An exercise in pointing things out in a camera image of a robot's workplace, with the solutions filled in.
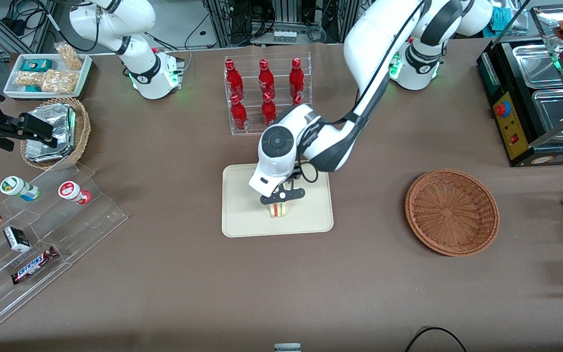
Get triangular sandwich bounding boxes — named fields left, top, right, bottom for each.
left=267, top=201, right=289, bottom=220

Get beige rectangular tray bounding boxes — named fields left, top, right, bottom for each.
left=221, top=163, right=335, bottom=239

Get light wicker basket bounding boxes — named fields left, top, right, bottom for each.
left=20, top=97, right=91, bottom=171

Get white snack tray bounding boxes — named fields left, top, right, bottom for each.
left=3, top=53, right=93, bottom=100

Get round brown wicker basket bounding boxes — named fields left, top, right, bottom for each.
left=405, top=169, right=500, bottom=258

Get foil wrapped food packs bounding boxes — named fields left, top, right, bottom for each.
left=24, top=103, right=76, bottom=163

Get clear acrylic bottle rack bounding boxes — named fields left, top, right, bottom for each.
left=223, top=51, right=314, bottom=137

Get green lid yogurt cup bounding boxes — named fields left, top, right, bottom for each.
left=0, top=176, right=41, bottom=202

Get large clear bag of crackers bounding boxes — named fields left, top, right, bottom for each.
left=41, top=69, right=80, bottom=94

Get teal snack box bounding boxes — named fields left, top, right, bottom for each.
left=21, top=59, right=53, bottom=73

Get red lid yogurt cup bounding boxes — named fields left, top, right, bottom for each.
left=58, top=180, right=92, bottom=205

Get clear bag of peanuts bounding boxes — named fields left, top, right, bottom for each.
left=55, top=42, right=83, bottom=70

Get small black white box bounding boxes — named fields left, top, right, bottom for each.
left=3, top=226, right=32, bottom=253

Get clear acrylic stepped shelf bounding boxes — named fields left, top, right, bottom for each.
left=0, top=161, right=129, bottom=333

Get Snickers chocolate bar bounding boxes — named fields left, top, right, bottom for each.
left=11, top=245, right=59, bottom=286

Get white power strip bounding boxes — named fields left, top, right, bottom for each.
left=271, top=29, right=298, bottom=44

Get black food warmer case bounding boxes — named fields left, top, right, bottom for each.
left=476, top=5, right=563, bottom=168

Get steel food pan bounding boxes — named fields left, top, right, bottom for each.
left=512, top=43, right=563, bottom=90
left=532, top=89, right=563, bottom=143

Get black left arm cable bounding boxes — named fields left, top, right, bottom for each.
left=292, top=0, right=426, bottom=184

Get aluminium frame rack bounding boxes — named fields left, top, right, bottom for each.
left=202, top=0, right=361, bottom=48

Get black floor cable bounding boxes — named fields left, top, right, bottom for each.
left=405, top=326, right=467, bottom=352

